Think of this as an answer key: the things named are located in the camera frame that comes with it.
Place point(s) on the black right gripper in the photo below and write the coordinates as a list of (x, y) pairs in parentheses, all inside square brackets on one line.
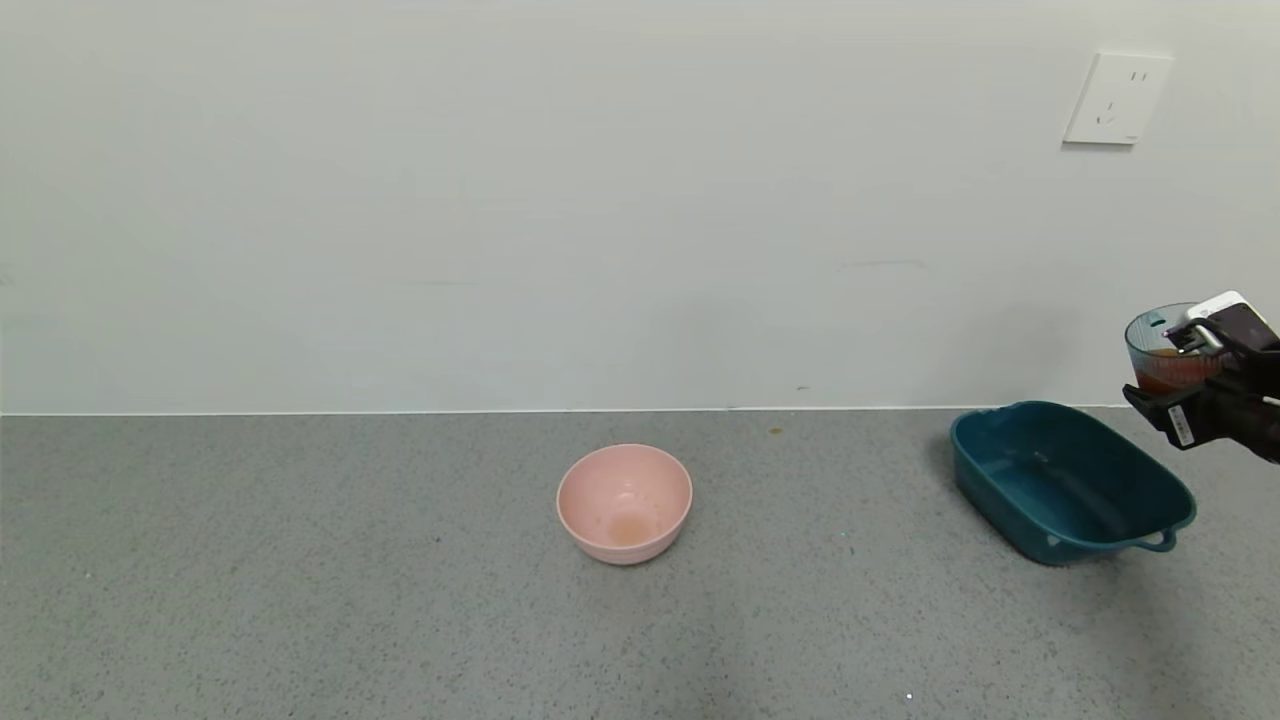
[(1178, 422)]

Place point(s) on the brown liquid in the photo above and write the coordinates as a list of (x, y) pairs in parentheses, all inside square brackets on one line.
[(1165, 378)]

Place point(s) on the translucent blue ribbed cup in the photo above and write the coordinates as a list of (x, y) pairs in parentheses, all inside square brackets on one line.
[(1150, 345)]

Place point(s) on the teal plastic basin tray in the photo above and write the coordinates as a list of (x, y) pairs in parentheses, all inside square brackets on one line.
[(1070, 490)]

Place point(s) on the pink ribbed bowl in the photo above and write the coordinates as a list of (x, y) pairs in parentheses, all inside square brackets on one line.
[(625, 505)]

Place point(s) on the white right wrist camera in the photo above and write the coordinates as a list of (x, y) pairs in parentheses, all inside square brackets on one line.
[(1240, 325)]

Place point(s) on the white wall socket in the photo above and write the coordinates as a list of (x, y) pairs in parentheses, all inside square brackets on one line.
[(1118, 98)]

